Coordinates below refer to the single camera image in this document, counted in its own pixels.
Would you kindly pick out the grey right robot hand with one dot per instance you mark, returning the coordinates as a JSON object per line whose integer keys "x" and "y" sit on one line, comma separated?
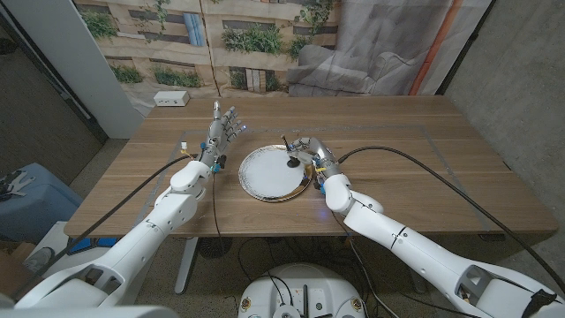
{"x": 321, "y": 152}

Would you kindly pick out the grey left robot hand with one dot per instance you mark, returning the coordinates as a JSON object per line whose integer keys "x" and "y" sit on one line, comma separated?
{"x": 215, "y": 141}

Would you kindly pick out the black makeup brush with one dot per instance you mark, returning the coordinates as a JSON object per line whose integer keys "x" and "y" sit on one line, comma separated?
{"x": 293, "y": 163}

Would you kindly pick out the white plate with gold rim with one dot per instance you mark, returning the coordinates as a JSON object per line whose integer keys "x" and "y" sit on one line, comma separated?
{"x": 267, "y": 174}

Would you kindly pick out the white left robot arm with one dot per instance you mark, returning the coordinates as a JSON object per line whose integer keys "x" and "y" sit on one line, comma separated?
{"x": 132, "y": 252}

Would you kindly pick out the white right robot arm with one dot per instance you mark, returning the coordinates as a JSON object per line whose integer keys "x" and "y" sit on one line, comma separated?
{"x": 419, "y": 252}

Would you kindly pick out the white power strip box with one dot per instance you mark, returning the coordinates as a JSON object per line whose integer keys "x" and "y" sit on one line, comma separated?
{"x": 171, "y": 98}

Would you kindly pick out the printed fabric backdrop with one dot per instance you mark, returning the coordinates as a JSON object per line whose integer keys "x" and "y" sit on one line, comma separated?
{"x": 265, "y": 66}

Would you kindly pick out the black round floor object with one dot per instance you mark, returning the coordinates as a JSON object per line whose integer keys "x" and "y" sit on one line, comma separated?
{"x": 215, "y": 248}

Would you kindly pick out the white table leg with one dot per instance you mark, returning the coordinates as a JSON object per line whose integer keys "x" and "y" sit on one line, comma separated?
{"x": 186, "y": 265}

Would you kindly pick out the white robot torso base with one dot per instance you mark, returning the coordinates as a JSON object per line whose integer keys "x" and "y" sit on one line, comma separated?
{"x": 309, "y": 282}

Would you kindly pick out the blue plastic container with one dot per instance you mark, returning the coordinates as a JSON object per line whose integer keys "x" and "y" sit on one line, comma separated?
{"x": 44, "y": 212}

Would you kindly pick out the grey metal bracket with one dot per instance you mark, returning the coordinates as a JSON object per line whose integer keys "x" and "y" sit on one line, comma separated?
{"x": 15, "y": 183}

